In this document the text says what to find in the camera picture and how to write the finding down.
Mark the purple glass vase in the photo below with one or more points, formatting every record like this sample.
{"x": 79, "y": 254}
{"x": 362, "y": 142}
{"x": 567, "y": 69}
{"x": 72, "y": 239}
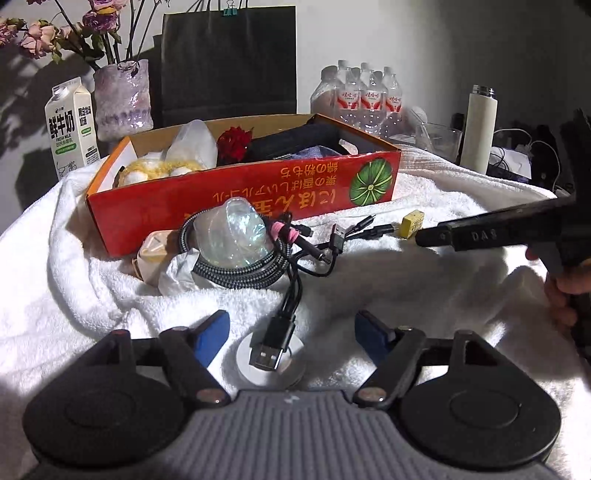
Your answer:
{"x": 122, "y": 106}

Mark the white thermos bottle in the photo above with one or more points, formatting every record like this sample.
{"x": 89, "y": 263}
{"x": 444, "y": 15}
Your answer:
{"x": 478, "y": 134}

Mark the red rose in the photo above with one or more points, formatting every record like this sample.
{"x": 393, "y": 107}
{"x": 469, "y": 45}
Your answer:
{"x": 233, "y": 145}

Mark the white milk carton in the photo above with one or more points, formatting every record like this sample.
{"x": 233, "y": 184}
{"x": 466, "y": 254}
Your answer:
{"x": 69, "y": 134}

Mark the beige crumpled packet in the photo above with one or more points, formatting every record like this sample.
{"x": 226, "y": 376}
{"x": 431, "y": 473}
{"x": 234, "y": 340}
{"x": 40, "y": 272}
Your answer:
{"x": 154, "y": 251}

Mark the dark blue zip case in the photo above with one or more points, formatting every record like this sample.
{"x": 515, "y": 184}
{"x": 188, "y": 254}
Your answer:
{"x": 286, "y": 143}

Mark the person's right hand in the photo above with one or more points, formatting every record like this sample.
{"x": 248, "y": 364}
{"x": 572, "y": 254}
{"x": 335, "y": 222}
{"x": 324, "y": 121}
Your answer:
{"x": 568, "y": 284}

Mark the small yellow block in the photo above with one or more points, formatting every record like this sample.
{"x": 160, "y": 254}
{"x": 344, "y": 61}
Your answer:
{"x": 411, "y": 224}

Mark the white crumpled paper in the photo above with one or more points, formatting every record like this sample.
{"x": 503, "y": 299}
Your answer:
{"x": 180, "y": 277}

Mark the white round disc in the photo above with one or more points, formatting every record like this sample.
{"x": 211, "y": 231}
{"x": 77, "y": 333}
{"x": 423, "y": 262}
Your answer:
{"x": 291, "y": 371}

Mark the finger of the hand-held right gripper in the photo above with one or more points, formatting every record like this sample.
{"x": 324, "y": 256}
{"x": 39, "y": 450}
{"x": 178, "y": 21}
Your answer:
{"x": 436, "y": 237}

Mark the teal binder clip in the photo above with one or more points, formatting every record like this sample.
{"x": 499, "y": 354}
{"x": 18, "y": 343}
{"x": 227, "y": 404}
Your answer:
{"x": 229, "y": 10}

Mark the clear glass cup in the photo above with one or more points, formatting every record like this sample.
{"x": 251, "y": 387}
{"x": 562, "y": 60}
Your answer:
{"x": 438, "y": 143}

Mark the clear plastic cup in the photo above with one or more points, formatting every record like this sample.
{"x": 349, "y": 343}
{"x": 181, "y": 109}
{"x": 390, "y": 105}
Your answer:
{"x": 231, "y": 235}

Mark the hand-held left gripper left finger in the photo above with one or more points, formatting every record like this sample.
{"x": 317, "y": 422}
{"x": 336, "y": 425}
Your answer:
{"x": 212, "y": 334}

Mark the yellow plush toy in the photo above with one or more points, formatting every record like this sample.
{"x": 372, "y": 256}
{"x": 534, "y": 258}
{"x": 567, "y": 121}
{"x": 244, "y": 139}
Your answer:
{"x": 152, "y": 170}

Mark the clear plastic packet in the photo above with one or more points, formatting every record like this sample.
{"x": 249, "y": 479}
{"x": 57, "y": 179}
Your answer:
{"x": 194, "y": 143}

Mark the blue woven pouch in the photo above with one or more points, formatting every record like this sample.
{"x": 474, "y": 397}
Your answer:
{"x": 318, "y": 153}

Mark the orange cardboard box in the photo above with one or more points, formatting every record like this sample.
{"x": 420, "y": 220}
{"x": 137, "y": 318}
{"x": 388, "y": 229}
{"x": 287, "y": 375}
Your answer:
{"x": 277, "y": 203}

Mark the pack of water bottles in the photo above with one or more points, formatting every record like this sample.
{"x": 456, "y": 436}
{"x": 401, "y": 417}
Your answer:
{"x": 364, "y": 101}

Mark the pink dried flowers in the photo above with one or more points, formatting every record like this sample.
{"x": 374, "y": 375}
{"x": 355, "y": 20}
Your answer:
{"x": 39, "y": 39}

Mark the black paper bag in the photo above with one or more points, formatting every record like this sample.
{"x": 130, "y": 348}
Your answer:
{"x": 231, "y": 69}

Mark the white towel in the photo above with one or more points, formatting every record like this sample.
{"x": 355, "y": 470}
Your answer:
{"x": 438, "y": 286}

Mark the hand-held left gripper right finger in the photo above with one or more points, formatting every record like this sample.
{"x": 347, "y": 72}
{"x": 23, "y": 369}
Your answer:
{"x": 371, "y": 334}

